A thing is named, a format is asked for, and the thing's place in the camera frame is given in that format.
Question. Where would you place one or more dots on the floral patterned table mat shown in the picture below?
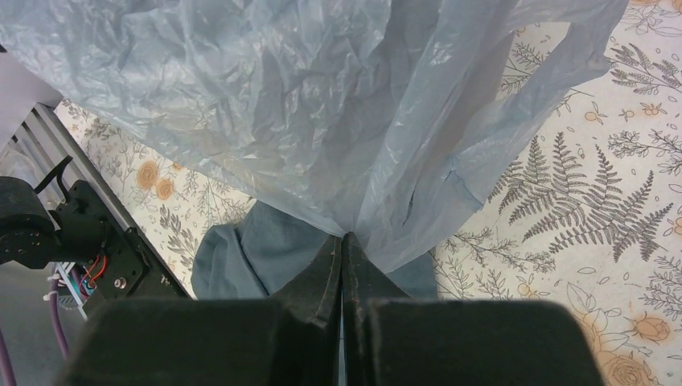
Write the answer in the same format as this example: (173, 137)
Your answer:
(588, 215)

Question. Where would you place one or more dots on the light blue plastic trash bag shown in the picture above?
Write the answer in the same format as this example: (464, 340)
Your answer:
(393, 120)

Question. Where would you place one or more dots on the aluminium slotted rail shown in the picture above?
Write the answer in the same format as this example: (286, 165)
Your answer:
(40, 143)

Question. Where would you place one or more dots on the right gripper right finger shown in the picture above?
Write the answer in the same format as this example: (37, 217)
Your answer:
(394, 339)

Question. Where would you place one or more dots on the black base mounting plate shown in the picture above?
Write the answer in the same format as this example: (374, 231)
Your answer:
(118, 262)

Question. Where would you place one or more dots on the blue-grey cloth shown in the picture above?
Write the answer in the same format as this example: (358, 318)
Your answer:
(258, 257)

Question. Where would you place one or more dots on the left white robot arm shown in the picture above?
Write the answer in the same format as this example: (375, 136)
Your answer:
(35, 237)

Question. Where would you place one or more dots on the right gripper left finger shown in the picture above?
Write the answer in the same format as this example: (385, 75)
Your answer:
(289, 338)

